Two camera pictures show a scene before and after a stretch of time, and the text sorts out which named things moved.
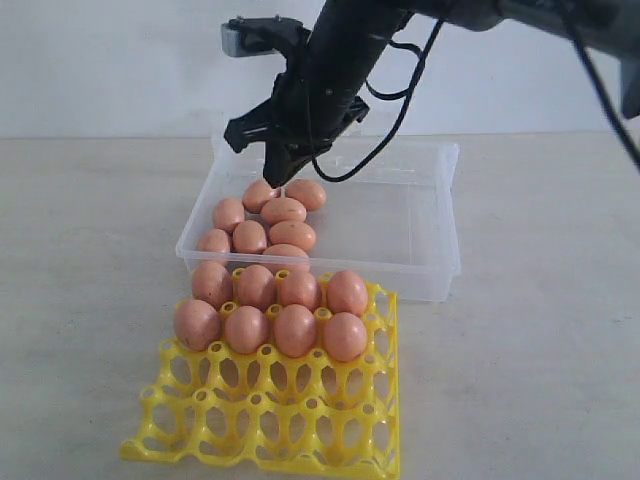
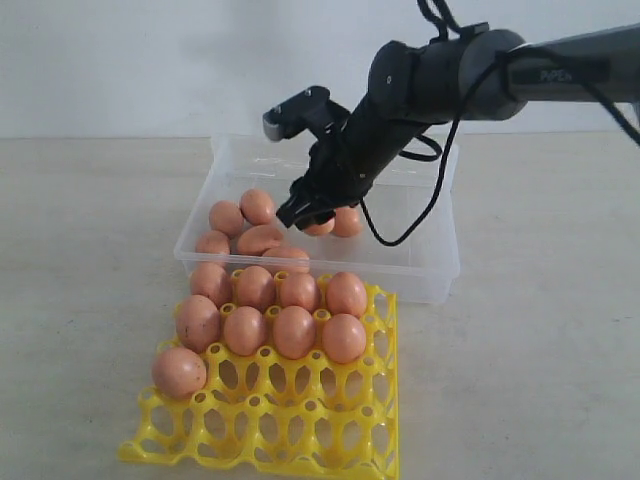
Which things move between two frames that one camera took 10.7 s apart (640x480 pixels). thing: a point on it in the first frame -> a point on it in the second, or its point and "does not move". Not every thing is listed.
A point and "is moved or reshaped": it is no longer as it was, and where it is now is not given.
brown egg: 211,282 does not move
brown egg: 292,232 -> 321,229
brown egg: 249,236 -> 178,373
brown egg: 256,286 does not move
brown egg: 345,336 does not move
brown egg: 246,329 does not move
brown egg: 309,192 is moved or reshaped
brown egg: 277,210 -> 257,239
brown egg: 295,331 does not move
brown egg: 347,293 does not move
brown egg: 300,287 does not move
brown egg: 196,325 does not move
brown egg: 212,240 does not move
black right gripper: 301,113 -> 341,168
